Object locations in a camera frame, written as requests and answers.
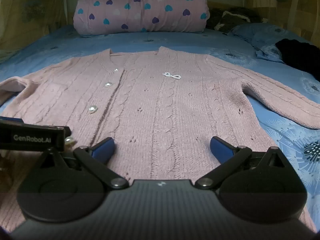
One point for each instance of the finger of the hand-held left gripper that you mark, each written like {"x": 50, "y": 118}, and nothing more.
{"x": 11, "y": 119}

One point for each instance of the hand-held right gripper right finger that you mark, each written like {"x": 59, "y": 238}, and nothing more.
{"x": 220, "y": 148}

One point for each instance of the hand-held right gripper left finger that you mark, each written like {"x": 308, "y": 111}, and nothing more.
{"x": 105, "y": 149}

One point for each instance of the pink knitted cardigan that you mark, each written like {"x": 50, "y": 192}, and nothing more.
{"x": 162, "y": 110}

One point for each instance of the blue dandelion-print bed sheet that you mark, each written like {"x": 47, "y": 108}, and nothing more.
{"x": 50, "y": 50}

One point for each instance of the sheer mosquito net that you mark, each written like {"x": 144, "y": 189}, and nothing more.
{"x": 30, "y": 17}

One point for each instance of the blue dandelion-print pillow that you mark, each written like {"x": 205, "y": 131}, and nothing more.
{"x": 260, "y": 37}

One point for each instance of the black cloth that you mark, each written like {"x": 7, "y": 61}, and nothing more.
{"x": 300, "y": 55}

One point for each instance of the dark knitted cloth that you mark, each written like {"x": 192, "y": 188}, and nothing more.
{"x": 230, "y": 20}

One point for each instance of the pink heart-print rolled quilt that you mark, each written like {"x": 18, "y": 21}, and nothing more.
{"x": 142, "y": 7}

